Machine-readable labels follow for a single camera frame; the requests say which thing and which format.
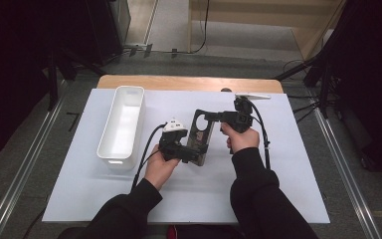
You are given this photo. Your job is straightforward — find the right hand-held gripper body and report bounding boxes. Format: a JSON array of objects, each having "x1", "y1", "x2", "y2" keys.
[{"x1": 219, "y1": 94, "x2": 272, "y2": 133}]

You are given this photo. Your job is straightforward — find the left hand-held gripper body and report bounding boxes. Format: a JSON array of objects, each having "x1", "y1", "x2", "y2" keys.
[{"x1": 158, "y1": 117, "x2": 189, "y2": 163}]

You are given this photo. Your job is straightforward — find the cartoon print phone case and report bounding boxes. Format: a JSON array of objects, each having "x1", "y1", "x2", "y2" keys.
[{"x1": 186, "y1": 109, "x2": 216, "y2": 166}]

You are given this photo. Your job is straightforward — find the white storage box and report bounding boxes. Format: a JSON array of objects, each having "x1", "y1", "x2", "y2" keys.
[{"x1": 95, "y1": 85, "x2": 146, "y2": 171}]

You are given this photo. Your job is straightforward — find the person's right hand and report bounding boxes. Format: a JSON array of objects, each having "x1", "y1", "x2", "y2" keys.
[{"x1": 220, "y1": 122, "x2": 261, "y2": 154}]

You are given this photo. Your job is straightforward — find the person's left hand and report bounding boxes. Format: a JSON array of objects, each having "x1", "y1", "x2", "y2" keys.
[{"x1": 143, "y1": 145, "x2": 182, "y2": 192}]

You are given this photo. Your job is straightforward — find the white table sheet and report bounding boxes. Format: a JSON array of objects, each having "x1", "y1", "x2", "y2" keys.
[{"x1": 42, "y1": 88, "x2": 331, "y2": 224}]

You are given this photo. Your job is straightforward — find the wooden table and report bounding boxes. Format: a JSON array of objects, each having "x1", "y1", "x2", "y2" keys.
[{"x1": 96, "y1": 74, "x2": 285, "y2": 95}]

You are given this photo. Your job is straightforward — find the red object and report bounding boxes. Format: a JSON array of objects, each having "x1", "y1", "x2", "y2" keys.
[{"x1": 166, "y1": 224, "x2": 180, "y2": 239}]

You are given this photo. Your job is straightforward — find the black tripod legs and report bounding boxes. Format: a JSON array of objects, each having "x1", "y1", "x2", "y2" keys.
[{"x1": 274, "y1": 54, "x2": 334, "y2": 119}]

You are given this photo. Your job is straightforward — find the black equipment cabinet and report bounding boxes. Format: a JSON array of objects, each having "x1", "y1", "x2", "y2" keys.
[{"x1": 86, "y1": 0, "x2": 132, "y2": 67}]

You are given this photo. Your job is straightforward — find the black curtain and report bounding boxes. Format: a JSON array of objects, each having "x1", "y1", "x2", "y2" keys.
[
  {"x1": 324, "y1": 0, "x2": 382, "y2": 183},
  {"x1": 0, "y1": 0, "x2": 63, "y2": 167}
]

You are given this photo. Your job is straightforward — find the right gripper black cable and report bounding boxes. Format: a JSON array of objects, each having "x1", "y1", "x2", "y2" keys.
[{"x1": 245, "y1": 99, "x2": 273, "y2": 171}]

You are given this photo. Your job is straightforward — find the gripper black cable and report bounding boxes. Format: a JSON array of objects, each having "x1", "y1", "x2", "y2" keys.
[
  {"x1": 130, "y1": 122, "x2": 168, "y2": 192},
  {"x1": 245, "y1": 99, "x2": 273, "y2": 171}
]

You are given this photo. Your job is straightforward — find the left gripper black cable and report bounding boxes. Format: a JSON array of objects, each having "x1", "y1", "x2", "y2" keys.
[{"x1": 130, "y1": 122, "x2": 168, "y2": 192}]

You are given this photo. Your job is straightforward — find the black floor cables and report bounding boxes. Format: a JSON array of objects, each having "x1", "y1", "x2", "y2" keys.
[{"x1": 283, "y1": 59, "x2": 324, "y2": 124}]

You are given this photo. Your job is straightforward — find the hanging black cable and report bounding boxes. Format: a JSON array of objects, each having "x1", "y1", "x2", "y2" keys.
[{"x1": 191, "y1": 0, "x2": 211, "y2": 55}]

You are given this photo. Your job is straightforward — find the light wooden frame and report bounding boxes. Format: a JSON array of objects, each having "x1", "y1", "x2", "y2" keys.
[{"x1": 187, "y1": 0, "x2": 347, "y2": 62}]

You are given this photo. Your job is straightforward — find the metal floor rail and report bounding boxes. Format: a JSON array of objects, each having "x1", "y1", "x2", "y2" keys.
[
  {"x1": 312, "y1": 108, "x2": 382, "y2": 239},
  {"x1": 0, "y1": 96, "x2": 68, "y2": 239}
]

